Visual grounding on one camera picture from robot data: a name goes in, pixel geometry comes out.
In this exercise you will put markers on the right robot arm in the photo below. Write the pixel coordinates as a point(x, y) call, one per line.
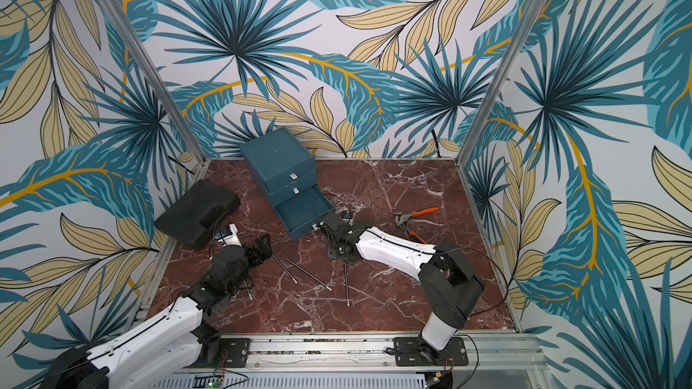
point(452, 287)

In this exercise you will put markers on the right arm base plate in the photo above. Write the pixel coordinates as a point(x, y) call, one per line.
point(415, 352)

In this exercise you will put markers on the orange handled pliers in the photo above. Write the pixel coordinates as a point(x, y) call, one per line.
point(402, 221)

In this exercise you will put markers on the teal bottom drawer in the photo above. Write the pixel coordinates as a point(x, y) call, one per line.
point(301, 213)

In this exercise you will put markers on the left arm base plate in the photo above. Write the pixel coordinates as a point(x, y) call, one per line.
point(234, 352)

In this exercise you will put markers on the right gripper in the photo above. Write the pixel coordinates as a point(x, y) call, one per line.
point(335, 231)

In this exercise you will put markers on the aluminium front rail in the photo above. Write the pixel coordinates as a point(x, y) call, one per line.
point(498, 353)

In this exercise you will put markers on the black cloth cover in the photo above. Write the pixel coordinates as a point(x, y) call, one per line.
point(194, 217)

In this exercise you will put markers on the teal three-drawer cabinet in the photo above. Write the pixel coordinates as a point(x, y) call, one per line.
point(280, 165)

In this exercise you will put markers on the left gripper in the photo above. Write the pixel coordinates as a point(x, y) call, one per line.
point(266, 249)

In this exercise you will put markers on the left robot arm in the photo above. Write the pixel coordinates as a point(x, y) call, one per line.
point(176, 337)

